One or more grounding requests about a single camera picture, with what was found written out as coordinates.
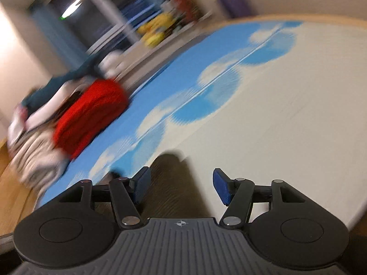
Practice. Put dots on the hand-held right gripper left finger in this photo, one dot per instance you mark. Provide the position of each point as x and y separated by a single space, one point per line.
142 184

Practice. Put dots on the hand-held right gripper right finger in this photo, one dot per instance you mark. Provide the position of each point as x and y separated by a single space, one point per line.
220 186

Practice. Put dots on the brown pants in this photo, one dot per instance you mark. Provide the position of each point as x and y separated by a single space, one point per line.
172 189

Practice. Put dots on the folded red blanket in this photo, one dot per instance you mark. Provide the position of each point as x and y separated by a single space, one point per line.
91 111

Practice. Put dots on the blue and white printed mat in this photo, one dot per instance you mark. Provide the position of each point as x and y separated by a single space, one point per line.
286 120

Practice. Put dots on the folded cream blanket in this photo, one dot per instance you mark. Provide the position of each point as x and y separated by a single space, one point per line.
37 154

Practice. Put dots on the white window ledge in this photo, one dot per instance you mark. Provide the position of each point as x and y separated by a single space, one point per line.
149 54

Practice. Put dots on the teal cloth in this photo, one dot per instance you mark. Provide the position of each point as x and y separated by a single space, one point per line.
57 84

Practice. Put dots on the yellow plush toys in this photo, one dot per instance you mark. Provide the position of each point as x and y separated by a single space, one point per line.
156 28

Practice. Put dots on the blue curtain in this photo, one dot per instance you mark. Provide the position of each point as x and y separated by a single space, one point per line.
54 37

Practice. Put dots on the purple object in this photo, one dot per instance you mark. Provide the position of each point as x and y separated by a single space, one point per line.
235 3

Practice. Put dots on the dark window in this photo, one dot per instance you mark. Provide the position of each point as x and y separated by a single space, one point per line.
86 8

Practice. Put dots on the dark red object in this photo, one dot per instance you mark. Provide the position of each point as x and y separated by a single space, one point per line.
185 3

